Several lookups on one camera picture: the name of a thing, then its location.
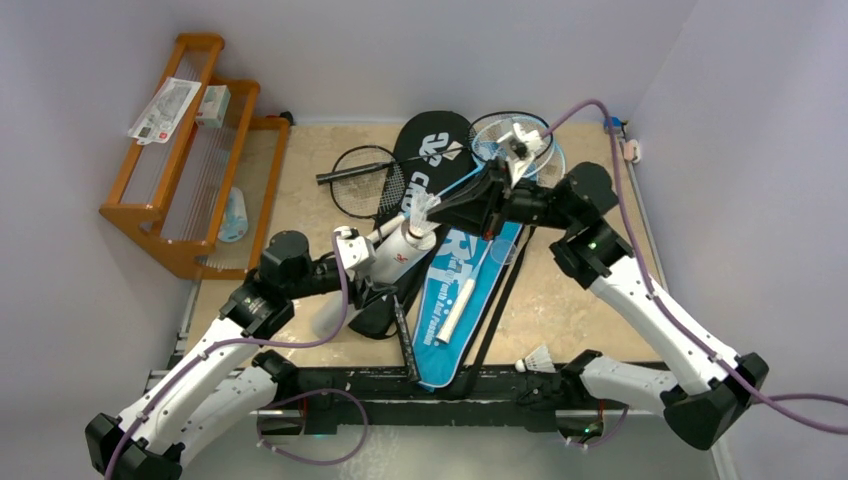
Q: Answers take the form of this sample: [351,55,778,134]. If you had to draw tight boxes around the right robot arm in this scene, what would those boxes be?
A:
[427,162,769,450]

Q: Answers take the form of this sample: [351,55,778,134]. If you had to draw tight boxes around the blue white wipes pack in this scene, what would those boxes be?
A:
[217,187,249,243]

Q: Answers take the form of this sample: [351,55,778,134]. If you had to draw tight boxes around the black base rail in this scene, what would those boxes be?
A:
[270,365,624,435]

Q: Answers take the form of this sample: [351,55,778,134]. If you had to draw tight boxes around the wooden shelf rack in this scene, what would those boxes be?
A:
[99,33,294,280]

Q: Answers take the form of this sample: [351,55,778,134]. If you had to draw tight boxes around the white shuttlecock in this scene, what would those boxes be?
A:
[514,344,557,374]
[407,191,441,238]

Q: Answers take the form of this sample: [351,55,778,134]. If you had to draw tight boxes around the clear tube lid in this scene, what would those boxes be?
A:
[489,239,517,266]

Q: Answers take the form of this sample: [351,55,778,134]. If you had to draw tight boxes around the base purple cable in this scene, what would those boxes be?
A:
[254,387,370,465]

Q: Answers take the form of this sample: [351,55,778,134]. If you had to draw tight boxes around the white plastic package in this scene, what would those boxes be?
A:
[127,77,201,146]

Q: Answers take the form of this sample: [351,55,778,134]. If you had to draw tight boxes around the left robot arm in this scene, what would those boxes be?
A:
[85,227,389,479]

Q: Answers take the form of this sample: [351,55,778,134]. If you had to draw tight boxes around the white shuttlecock tube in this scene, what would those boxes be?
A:
[311,215,436,338]

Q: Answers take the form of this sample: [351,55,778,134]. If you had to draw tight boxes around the blue racket bag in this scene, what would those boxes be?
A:
[412,222,523,391]

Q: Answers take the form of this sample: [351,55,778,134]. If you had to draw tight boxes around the blue racket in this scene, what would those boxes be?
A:
[435,141,565,345]
[364,115,555,248]

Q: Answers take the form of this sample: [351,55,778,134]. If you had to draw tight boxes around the blue clip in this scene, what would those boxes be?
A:
[603,116,626,137]

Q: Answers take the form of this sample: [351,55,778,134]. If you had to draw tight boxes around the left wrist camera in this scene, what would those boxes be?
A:
[334,226,376,271]

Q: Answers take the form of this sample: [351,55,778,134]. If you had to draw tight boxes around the black racket handle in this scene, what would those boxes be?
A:
[329,144,421,384]

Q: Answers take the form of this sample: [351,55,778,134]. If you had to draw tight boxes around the small white green box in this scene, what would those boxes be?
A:
[195,85,231,128]

